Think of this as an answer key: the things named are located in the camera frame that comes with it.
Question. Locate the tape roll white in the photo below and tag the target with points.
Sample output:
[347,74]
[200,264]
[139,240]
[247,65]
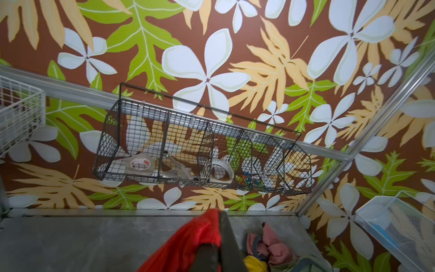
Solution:
[140,165]

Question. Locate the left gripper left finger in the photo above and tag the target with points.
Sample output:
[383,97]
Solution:
[206,259]

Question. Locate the white mesh basket right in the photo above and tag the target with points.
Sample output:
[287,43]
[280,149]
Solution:
[405,226]

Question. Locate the red cloth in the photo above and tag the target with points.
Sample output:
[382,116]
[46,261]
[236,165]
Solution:
[179,252]

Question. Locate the mauve pink cloth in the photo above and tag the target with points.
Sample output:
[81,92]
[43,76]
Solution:
[268,247]

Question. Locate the black wire basket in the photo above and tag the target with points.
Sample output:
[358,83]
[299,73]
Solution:
[183,146]

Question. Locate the white wire basket left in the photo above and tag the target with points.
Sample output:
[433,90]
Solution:
[22,112]

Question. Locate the yellow cloth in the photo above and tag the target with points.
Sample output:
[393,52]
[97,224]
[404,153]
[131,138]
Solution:
[255,265]

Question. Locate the clear tape roll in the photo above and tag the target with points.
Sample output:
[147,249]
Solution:
[221,172]

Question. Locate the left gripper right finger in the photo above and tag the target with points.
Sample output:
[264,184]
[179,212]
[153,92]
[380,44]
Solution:
[231,257]

